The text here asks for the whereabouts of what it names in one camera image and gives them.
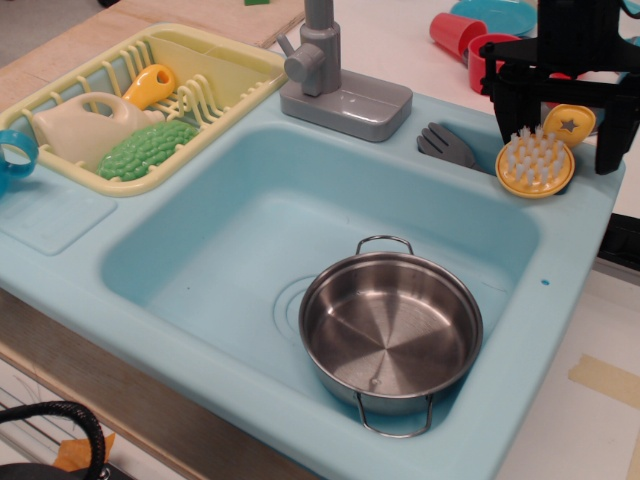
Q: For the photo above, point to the blue plastic cup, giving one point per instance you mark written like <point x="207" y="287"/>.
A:
<point x="19" y="156"/>

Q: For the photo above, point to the black object at right edge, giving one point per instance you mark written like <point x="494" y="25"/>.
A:
<point x="620" y="244"/>

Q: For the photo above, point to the red plastic cup lying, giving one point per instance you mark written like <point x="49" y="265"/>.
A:
<point x="453" y="33"/>

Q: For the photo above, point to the stainless steel pot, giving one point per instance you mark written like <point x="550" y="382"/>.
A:
<point x="389" y="332"/>

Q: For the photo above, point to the green block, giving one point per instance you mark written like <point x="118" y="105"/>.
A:
<point x="256" y="2"/>

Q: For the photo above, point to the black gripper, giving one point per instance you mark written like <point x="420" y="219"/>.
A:
<point x="521" y="74"/>

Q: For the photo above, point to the grey toy faucet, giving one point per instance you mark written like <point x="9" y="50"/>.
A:
<point x="320" y="91"/>

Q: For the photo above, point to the teal plastic plate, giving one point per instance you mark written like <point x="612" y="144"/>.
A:
<point x="516" y="18"/>

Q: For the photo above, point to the cream plastic jug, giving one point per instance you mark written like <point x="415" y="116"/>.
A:
<point x="82" y="130"/>

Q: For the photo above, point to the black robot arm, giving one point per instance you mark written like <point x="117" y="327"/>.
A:
<point x="561" y="20"/>

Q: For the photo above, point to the orange yellow plastic utensil handle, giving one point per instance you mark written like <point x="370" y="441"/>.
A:
<point x="153" y="84"/>

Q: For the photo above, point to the orange cloth piece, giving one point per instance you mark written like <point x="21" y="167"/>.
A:
<point x="73" y="455"/>

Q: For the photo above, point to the yellow round dish brush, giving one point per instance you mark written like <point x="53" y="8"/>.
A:
<point x="539" y="162"/>

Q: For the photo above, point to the green bumpy toy vegetable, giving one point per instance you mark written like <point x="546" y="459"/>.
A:
<point x="145" y="148"/>

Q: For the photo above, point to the grey plastic fork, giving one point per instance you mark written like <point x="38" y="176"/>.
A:
<point x="439" y="142"/>

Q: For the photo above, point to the teal plastic cup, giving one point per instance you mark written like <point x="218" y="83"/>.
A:
<point x="622" y="78"/>

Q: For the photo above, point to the light blue toy sink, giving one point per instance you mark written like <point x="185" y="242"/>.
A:
<point x="197" y="282"/>

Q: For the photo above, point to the red plastic cup with handle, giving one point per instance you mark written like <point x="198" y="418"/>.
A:
<point x="477" y="64"/>

